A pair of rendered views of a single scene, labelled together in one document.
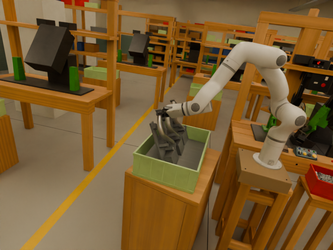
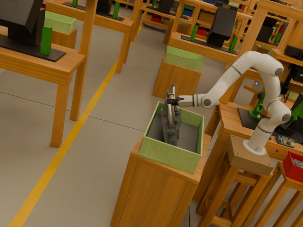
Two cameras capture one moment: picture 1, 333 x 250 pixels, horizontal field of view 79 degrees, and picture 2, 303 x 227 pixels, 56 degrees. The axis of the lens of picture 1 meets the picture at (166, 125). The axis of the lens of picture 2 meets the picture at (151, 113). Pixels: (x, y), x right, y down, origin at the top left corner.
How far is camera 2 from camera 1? 80 cm
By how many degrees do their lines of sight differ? 11
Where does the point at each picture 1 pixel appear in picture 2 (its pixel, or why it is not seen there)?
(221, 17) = not seen: outside the picture
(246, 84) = not seen: hidden behind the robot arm
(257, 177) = (246, 161)
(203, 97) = (215, 95)
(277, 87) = (272, 89)
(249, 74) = not seen: hidden behind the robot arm
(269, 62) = (269, 72)
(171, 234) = (167, 209)
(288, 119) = (277, 115)
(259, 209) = (240, 190)
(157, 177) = (162, 159)
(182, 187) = (185, 168)
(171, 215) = (171, 192)
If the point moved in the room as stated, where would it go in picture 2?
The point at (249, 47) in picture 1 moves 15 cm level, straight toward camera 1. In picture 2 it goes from (255, 57) to (258, 64)
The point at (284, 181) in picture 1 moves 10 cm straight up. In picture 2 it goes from (268, 165) to (274, 155)
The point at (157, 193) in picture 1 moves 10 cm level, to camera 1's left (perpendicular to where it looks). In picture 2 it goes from (161, 172) to (148, 170)
